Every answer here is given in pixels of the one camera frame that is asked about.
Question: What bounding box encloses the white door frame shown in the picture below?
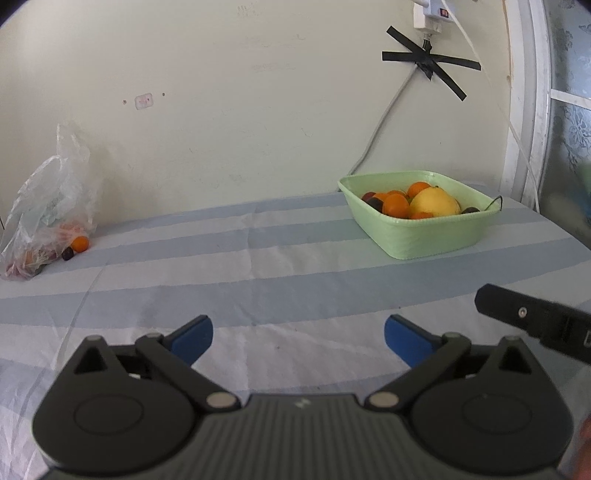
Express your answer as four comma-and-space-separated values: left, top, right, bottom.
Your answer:
500, 0, 591, 219

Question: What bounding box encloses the white cable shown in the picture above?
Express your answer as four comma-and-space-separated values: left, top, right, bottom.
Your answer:
449, 7, 542, 214

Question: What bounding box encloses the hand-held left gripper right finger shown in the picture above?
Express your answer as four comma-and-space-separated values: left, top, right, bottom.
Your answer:
366, 314, 532, 411

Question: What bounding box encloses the white power strip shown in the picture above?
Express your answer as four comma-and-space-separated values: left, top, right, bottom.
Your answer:
412, 0, 456, 36

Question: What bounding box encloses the light green plastic basin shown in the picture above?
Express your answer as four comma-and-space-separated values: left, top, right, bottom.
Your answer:
337, 170, 503, 260

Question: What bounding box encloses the black tape cross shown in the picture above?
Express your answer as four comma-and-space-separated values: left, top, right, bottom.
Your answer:
381, 26, 483, 102

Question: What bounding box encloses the patterned frosted glass pane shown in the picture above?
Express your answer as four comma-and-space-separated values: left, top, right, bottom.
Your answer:
545, 0, 591, 163

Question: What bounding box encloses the large yellow lemon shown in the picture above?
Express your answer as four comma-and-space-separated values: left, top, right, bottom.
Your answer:
408, 185, 462, 218

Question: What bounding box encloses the clear plastic bag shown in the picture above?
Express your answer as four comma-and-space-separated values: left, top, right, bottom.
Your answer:
0, 122, 100, 282

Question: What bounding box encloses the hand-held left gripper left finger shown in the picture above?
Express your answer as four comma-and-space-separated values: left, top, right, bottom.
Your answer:
74, 315, 242, 412

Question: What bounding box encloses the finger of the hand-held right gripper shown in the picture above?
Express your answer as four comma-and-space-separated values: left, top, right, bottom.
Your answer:
475, 283, 591, 366

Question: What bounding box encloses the grey power cable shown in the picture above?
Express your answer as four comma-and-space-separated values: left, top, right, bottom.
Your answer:
348, 37, 433, 176

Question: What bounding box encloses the striped blue white bedsheet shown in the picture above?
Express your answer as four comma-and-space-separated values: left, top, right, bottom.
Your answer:
0, 191, 591, 480

